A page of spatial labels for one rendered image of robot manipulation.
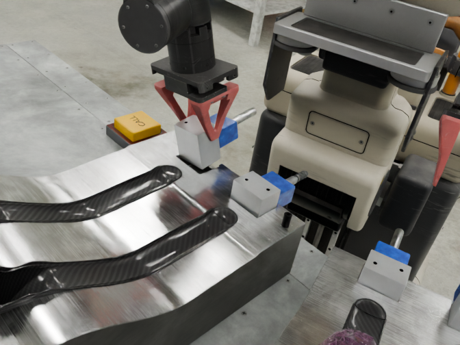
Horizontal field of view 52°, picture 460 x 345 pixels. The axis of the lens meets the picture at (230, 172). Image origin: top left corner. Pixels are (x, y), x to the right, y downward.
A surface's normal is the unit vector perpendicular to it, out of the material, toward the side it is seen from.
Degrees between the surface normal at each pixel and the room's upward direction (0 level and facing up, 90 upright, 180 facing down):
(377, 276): 90
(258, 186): 0
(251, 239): 0
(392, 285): 90
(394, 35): 90
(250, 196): 90
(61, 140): 0
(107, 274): 27
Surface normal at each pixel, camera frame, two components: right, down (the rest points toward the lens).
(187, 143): -0.72, 0.44
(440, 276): 0.15, -0.80
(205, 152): 0.69, 0.36
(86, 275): 0.50, -0.83
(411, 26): -0.50, 0.44
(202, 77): -0.07, -0.81
